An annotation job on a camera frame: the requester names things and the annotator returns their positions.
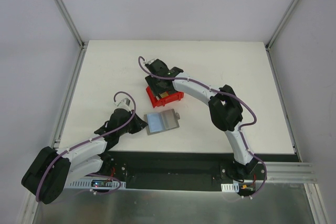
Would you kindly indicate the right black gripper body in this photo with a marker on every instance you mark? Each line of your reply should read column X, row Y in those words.
column 159, row 85

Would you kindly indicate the right white cable duct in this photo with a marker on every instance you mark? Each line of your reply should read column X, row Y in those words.
column 230, row 188

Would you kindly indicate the grey leather card holder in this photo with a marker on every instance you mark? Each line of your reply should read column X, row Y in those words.
column 159, row 122

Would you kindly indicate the aluminium front rail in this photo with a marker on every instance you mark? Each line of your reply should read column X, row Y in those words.
column 290, row 172

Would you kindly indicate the left white cable duct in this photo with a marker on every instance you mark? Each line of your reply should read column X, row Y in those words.
column 89, row 183

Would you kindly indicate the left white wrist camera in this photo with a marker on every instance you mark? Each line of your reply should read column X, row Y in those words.
column 123, row 104

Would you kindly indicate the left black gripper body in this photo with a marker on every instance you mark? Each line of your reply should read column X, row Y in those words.
column 134, row 125

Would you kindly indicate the white cable duct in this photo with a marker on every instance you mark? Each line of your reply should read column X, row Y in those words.
column 89, row 183
column 230, row 188

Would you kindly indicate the gold credit card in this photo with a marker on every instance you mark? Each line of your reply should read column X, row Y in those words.
column 164, row 95

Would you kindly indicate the right aluminium frame post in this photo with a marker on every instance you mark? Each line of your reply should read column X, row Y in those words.
column 282, row 23

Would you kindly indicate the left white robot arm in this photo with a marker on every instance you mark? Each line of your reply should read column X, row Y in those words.
column 53, row 169

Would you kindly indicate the left aluminium frame post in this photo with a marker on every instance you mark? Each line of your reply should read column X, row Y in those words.
column 70, row 23

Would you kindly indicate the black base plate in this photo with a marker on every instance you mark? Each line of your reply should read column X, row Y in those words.
column 177, row 171

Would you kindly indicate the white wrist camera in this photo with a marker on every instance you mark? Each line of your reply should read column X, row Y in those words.
column 123, row 104
column 148, row 63

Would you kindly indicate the red plastic bin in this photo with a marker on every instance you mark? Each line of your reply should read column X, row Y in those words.
column 156, row 101

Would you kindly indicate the aluminium frame post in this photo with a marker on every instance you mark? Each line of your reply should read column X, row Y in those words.
column 282, row 23
column 70, row 23

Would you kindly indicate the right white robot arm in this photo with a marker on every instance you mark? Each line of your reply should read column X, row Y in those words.
column 228, row 112

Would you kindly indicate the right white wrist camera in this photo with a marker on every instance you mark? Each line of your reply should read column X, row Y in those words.
column 148, row 63

